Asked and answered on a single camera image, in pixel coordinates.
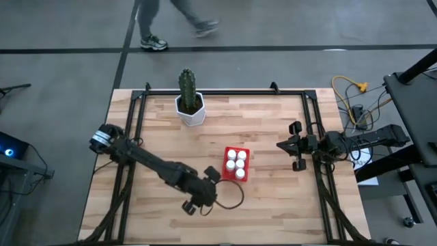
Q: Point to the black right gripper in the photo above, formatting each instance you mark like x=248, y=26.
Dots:
x=307, y=143

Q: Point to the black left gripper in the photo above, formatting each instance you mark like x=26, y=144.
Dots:
x=205, y=193

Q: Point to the red plastic basket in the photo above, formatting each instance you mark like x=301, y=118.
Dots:
x=226, y=172

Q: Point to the white pill bottle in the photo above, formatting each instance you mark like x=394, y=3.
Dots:
x=230, y=165
x=240, y=174
x=231, y=154
x=242, y=155
x=240, y=164

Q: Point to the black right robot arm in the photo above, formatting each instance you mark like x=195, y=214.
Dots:
x=368, y=138

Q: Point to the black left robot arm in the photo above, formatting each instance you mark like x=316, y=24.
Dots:
x=153, y=164

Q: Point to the black power strip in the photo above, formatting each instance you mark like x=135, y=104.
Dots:
x=358, y=116

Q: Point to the white hexagonal plant pot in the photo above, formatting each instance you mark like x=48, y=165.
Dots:
x=191, y=118

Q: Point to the white paper sheet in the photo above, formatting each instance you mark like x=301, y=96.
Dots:
x=367, y=177

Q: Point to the green cactus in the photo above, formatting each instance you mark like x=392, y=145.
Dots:
x=187, y=85

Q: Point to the black side desk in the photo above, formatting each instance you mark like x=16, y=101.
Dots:
x=414, y=112

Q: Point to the black caster wheel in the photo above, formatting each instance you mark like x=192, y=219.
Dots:
x=408, y=222

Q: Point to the black diagonal pole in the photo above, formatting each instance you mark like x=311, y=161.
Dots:
x=421, y=66

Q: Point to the person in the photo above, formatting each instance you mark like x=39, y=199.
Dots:
x=147, y=20

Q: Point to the grey side table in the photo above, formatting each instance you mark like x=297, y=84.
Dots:
x=13, y=191

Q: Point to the black computer with blue light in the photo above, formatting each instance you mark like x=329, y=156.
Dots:
x=12, y=145

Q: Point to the black tripod leg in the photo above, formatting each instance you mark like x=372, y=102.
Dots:
x=15, y=87

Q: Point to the black aluminium table frame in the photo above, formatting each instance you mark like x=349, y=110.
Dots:
x=225, y=92

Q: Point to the grey base plate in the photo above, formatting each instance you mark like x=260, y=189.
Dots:
x=384, y=184

